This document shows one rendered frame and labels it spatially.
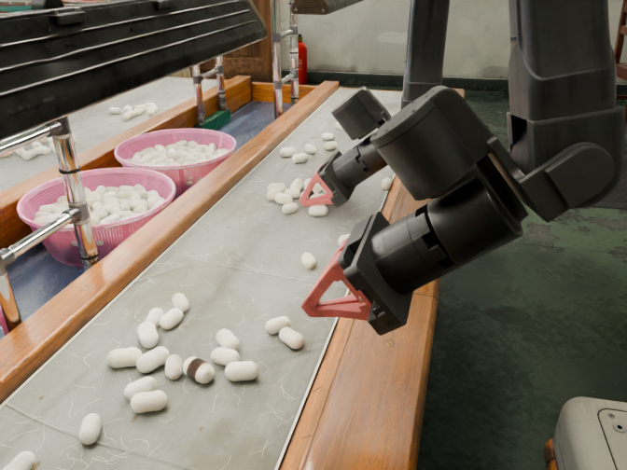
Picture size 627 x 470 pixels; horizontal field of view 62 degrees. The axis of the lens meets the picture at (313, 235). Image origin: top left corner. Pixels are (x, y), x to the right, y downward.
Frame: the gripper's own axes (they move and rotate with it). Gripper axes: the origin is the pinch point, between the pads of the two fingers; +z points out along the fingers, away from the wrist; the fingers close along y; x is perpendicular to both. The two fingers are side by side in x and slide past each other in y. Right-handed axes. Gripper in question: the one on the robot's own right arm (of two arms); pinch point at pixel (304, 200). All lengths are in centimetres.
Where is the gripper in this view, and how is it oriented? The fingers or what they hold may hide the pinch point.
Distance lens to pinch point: 94.6
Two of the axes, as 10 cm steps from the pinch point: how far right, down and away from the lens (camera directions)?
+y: -2.8, 4.6, -8.4
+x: 6.2, 7.6, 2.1
